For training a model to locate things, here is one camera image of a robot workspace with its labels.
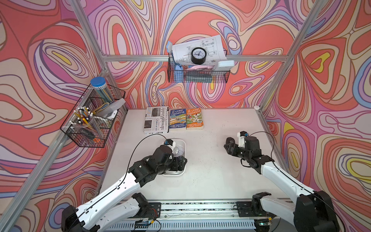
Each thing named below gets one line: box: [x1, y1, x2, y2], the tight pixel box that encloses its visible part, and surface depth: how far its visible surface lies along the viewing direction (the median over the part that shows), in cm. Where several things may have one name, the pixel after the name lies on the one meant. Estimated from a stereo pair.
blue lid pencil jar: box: [90, 76, 115, 104], surface depth 74 cm
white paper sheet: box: [172, 34, 228, 65], surface depth 84 cm
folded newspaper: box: [143, 106, 170, 134], surface depth 110 cm
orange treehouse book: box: [185, 107, 204, 131], surface depth 113 cm
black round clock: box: [190, 46, 207, 65], surface depth 80 cm
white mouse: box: [172, 146, 185, 156], surface depth 94 cm
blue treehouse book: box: [169, 108, 187, 131], surface depth 113 cm
